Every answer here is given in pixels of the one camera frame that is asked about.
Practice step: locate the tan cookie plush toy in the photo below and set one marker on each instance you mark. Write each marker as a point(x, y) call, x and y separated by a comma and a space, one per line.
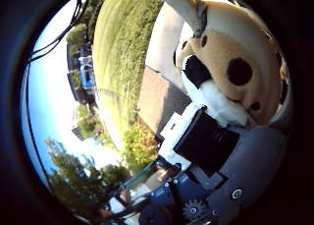
point(219, 48)

